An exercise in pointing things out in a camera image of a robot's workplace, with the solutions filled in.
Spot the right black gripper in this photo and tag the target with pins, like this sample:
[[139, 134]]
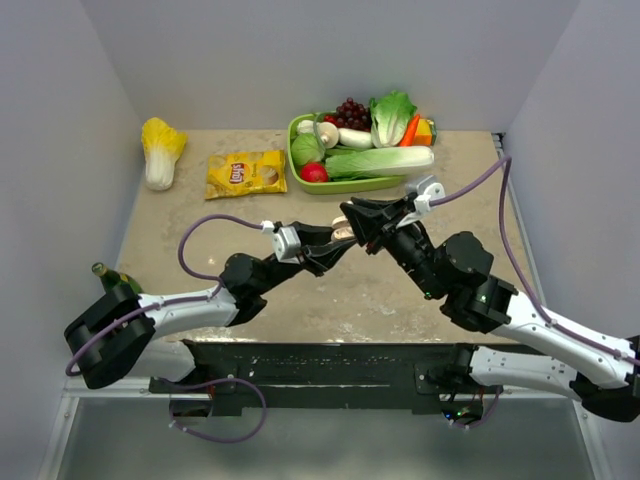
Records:
[[369, 228]]

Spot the beige earbud case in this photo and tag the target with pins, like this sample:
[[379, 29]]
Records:
[[341, 229]]

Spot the yellow Lays chips bag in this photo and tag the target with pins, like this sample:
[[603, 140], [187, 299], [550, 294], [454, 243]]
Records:
[[245, 173]]

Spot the white daikon radish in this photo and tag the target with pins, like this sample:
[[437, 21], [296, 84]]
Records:
[[355, 138]]

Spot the red apple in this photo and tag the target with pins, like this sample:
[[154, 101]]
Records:
[[314, 172]]

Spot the orange pumpkin slice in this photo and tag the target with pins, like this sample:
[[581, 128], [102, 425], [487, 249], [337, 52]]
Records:
[[426, 133]]

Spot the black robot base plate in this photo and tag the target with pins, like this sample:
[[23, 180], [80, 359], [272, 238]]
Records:
[[404, 376]]

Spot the purple grapes bunch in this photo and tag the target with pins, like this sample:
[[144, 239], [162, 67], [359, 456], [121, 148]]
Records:
[[352, 115]]

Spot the round green cabbage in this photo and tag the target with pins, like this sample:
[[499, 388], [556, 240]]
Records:
[[306, 149]]

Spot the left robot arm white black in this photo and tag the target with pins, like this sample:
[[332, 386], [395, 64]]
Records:
[[121, 333]]

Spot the green plastic basket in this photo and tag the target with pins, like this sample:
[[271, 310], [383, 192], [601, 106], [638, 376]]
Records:
[[331, 187]]

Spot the green leafy lettuce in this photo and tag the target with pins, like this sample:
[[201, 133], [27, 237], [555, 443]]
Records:
[[390, 117]]

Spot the long white green cabbage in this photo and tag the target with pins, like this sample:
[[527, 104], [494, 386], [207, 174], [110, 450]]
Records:
[[383, 162]]

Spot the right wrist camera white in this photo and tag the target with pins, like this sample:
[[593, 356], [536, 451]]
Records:
[[424, 191]]

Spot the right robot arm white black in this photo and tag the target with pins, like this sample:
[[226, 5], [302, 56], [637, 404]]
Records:
[[598, 371]]

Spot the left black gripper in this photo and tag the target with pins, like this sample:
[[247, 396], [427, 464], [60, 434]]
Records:
[[319, 254]]

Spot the yellow napa cabbage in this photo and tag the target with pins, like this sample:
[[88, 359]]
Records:
[[163, 146]]

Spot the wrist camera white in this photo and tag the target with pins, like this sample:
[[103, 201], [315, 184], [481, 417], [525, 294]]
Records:
[[424, 191], [285, 241]]

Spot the green champagne bottle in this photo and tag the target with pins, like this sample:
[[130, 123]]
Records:
[[110, 278]]

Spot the aluminium frame rail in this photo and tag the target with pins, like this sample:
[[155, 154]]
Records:
[[531, 285]]

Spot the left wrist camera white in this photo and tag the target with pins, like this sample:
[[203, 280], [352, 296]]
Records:
[[285, 241]]

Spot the orange carrot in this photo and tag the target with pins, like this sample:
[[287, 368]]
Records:
[[410, 132]]

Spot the beige mushroom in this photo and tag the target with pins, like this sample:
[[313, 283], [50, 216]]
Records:
[[327, 134]]

